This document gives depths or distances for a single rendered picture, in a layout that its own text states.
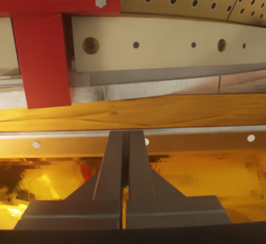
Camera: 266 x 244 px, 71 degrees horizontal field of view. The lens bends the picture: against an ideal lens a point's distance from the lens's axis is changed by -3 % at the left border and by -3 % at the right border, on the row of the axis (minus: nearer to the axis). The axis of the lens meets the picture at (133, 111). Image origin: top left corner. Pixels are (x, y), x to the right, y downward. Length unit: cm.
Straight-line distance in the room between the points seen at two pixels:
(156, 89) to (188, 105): 5
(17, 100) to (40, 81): 8
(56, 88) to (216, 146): 23
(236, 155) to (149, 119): 14
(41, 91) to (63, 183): 16
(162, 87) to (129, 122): 6
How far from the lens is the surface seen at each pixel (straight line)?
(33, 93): 17
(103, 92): 23
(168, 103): 26
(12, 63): 19
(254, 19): 39
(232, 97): 29
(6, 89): 18
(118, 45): 18
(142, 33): 19
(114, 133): 15
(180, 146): 29
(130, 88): 24
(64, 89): 17
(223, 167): 31
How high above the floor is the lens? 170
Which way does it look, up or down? 17 degrees up
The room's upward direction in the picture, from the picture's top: 179 degrees clockwise
